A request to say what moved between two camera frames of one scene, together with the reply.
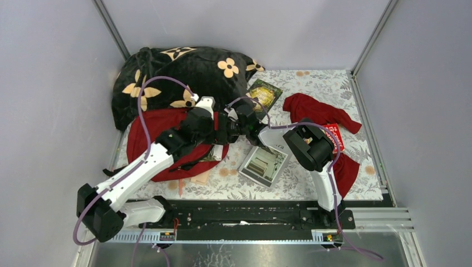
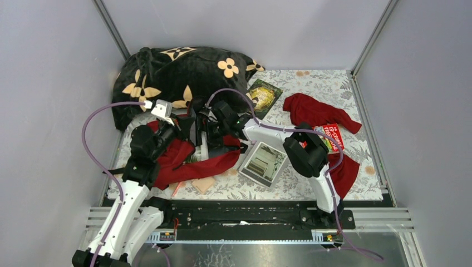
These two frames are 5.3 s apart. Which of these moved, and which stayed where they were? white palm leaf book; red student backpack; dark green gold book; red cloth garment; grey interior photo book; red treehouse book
Moved: red student backpack; white palm leaf book
Stayed: dark green gold book; red treehouse book; grey interior photo book; red cloth garment
